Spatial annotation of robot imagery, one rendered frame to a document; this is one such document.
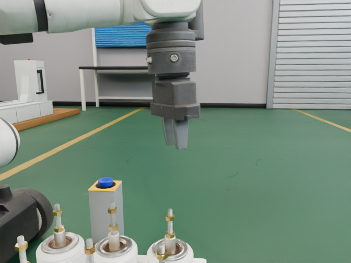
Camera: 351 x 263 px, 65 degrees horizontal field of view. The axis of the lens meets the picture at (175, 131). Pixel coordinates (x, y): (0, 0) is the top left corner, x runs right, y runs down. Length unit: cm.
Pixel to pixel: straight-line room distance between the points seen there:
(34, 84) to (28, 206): 313
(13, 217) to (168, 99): 69
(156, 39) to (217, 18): 500
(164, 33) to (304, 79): 512
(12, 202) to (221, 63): 473
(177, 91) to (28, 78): 370
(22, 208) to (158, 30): 76
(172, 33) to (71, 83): 559
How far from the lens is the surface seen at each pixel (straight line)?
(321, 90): 565
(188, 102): 48
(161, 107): 50
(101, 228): 80
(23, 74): 417
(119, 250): 62
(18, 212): 103
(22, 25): 44
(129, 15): 45
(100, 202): 76
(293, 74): 548
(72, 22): 44
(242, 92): 542
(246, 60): 542
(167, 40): 47
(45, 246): 68
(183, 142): 51
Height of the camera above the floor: 60
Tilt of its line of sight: 11 degrees down
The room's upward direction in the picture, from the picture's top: straight up
